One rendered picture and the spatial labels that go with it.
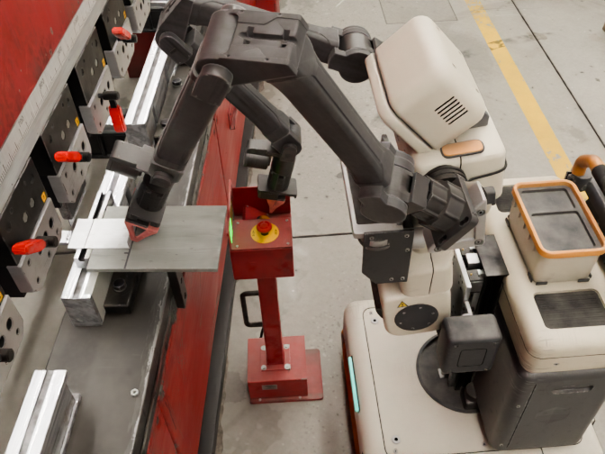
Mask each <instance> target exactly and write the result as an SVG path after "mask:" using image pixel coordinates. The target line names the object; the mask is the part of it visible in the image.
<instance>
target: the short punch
mask: <svg viewBox="0 0 605 454"><path fill-rule="evenodd" d="M85 186H86V181H85V180H84V182H83V185H82V187H81V189H80V192H79V194H78V197H77V200H76V202H75V203H63V205H62V207H61V208H59V211H60V214H61V216H62V218H63V219H64V220H68V222H69V224H70V226H72V224H73V221H74V220H75V217H76V214H77V210H78V208H79V206H80V203H81V201H82V198H83V196H84V193H85Z"/></svg>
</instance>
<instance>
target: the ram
mask: <svg viewBox="0 0 605 454"><path fill-rule="evenodd" d="M106 1H107V0H96V2H95V5H94V7H93V9H92V11H91V13H90V14H89V16H88V17H87V19H86V22H85V24H84V26H83V28H82V30H81V32H80V33H79V35H78V36H77V39H76V41H75V43H74V45H73V47H72V49H71V51H70V52H69V54H68V56H67V58H66V60H65V62H64V64H63V66H62V68H61V70H60V72H59V74H58V75H57V77H56V79H55V81H54V83H53V85H52V87H51V89H50V91H49V93H48V94H47V96H46V98H45V100H44V102H43V104H42V106H41V109H40V110H39V112H38V113H37V115H36V117H35V119H34V121H33V123H32V126H31V128H30V130H29V131H28V132H27V134H26V136H25V138H24V140H23V143H22V145H21V147H20V149H19V150H18V151H17V153H16V155H15V157H14V160H13V162H12V164H11V166H10V167H9V169H8V170H7V172H6V174H5V177H4V179H3V181H2V183H1V185H0V213H1V212H2V210H3V208H4V206H5V203H6V201H7V199H8V197H9V195H10V194H11V192H12V190H13V188H14V185H15V183H16V181H17V179H18V177H19V176H20V174H21V172H22V170H23V167H24V165H25V163H26V161H27V159H28V158H29V156H30V154H31V152H32V149H33V147H34V145H35V143H36V141H37V140H38V138H39V136H40V134H41V131H42V129H43V127H44V125H45V123H46V121H47V120H48V118H49V116H50V113H51V111H52V109H53V107H54V105H55V103H56V102H57V100H58V98H59V95H60V93H61V91H62V89H63V87H64V85H65V84H66V82H67V80H68V77H69V75H70V73H71V71H72V69H73V67H74V66H75V64H76V62H77V59H78V57H79V55H80V53H81V51H82V49H83V48H84V46H85V44H86V41H87V39H88V37H89V35H90V33H91V31H92V30H93V28H94V26H95V23H96V21H97V19H98V17H99V15H100V13H101V12H102V10H103V8H104V5H105V3H106ZM83 2H84V0H0V151H1V149H2V148H3V146H4V145H5V142H6V140H7V138H8V136H9V135H10V133H11V131H12V129H13V127H14V126H15V124H16V122H17V120H18V119H19V117H20V115H21V113H22V111H23V109H24V107H25V106H26V104H27V103H28V101H29V99H30V97H31V95H32V93H33V91H34V89H35V87H36V86H37V85H38V83H39V81H40V79H41V77H42V75H43V73H44V71H45V69H46V68H47V66H48V65H49V63H50V61H51V59H52V57H53V55H54V53H55V52H56V50H57V48H58V46H59V45H60V43H61V41H62V39H63V37H64V36H65V34H66V32H67V30H68V27H69V26H70V24H71V23H72V21H73V19H74V18H75V16H76V14H77V11H78V10H79V8H80V6H81V4H82V3H83Z"/></svg>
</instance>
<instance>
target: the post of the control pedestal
mask: <svg viewBox="0 0 605 454"><path fill-rule="evenodd" d="M257 287H258V294H259V302H260V309H261V316H262V323H263V331H264V338H265V345H266V359H267V364H276V363H277V364H278V363H284V351H283V341H282V331H281V320H280V310H279V300H278V290H277V279H276V277H271V278H257Z"/></svg>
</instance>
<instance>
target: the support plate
mask: <svg viewBox="0 0 605 454"><path fill-rule="evenodd" d="M128 208H129V206H107V208H106V211H105V214H104V219H125V216H126V213H127V211H128ZM226 213H227V205H175V206H166V210H165V212H164V215H163V218H162V222H161V224H160V226H159V229H158V233H156V234H153V235H150V236H148V237H146V238H144V239H142V240H141V241H138V242H136V241H134V242H133V243H132V247H131V253H130V256H129V259H128V262H127V266H126V268H124V265H125V262H126V259H127V256H128V254H124V252H129V249H93V250H92V253H91V256H90V259H89V261H88V264H87V267H86V271H87V272H218V268H219V262H220V256H221V245H222V238H223V233H224V226H225V220H226Z"/></svg>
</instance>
